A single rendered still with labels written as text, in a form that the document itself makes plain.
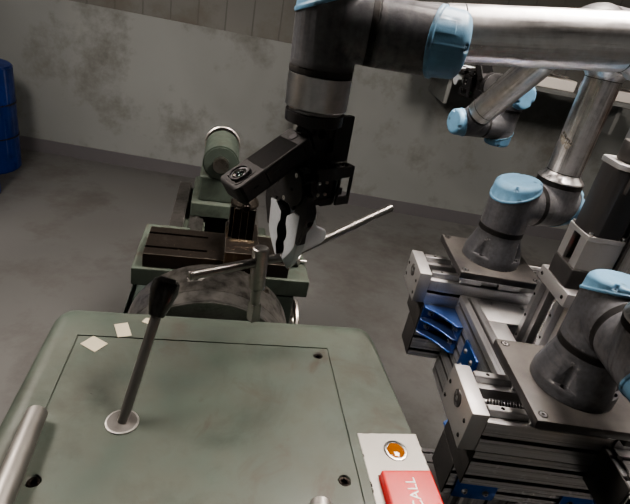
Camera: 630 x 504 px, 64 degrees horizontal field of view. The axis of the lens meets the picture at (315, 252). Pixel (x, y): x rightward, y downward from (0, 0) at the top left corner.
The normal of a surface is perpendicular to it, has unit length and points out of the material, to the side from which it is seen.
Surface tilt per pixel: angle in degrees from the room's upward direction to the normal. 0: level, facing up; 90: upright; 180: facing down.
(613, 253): 90
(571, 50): 107
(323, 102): 90
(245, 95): 90
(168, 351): 0
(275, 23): 90
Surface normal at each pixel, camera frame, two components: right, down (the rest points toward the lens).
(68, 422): 0.18, -0.87
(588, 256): 0.00, 0.46
